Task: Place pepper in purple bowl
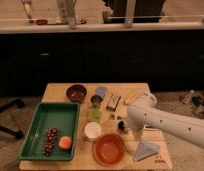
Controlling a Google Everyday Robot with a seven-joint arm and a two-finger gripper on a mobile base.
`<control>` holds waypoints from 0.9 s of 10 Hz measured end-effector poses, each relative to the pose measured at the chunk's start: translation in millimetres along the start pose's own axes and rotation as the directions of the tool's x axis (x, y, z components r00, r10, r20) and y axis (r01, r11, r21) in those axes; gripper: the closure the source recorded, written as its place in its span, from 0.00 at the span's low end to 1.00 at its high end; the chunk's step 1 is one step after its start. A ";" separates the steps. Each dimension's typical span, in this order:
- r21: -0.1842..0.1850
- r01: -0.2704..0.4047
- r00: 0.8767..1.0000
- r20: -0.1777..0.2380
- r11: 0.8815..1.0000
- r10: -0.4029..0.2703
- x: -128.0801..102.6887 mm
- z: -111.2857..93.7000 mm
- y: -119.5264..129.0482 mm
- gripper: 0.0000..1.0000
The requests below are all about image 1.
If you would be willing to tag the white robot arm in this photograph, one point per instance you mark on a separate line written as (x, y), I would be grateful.
(142, 111)

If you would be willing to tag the purple bowl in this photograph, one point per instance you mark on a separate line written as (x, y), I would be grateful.
(76, 93)

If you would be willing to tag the orange bowl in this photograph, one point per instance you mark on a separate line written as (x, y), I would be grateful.
(108, 149)

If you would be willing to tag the blue cloth piece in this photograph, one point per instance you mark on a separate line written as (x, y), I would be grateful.
(101, 91)

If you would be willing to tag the small metal cup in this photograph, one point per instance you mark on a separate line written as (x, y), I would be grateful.
(96, 101)

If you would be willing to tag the brown box carton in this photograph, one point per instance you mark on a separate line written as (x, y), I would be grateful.
(113, 102)

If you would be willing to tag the yellow banana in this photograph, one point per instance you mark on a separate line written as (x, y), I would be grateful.
(131, 95)

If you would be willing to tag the white cup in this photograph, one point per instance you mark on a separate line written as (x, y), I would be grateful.
(92, 131)

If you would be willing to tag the black dish brush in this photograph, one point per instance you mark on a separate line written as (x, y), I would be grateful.
(122, 126)

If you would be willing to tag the orange peach fruit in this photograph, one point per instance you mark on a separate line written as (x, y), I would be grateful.
(65, 142)

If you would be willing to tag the bunch of dark grapes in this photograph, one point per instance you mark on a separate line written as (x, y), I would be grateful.
(50, 139)

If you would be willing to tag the green plastic tray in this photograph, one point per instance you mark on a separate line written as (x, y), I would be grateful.
(61, 115)

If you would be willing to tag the grey folded cloth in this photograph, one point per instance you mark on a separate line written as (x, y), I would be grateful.
(145, 149)

